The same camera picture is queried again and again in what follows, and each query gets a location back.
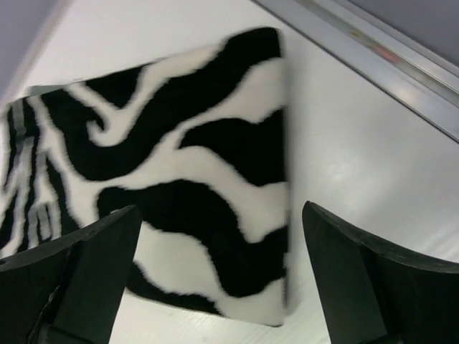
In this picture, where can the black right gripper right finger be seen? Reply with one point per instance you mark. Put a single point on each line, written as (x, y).
(375, 291)

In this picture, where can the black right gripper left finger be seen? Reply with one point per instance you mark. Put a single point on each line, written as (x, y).
(69, 290)

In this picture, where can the zebra print fuzzy pouch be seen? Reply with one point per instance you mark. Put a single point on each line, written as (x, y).
(196, 141)

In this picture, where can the aluminium table edge rail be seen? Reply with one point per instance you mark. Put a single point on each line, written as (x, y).
(422, 86)

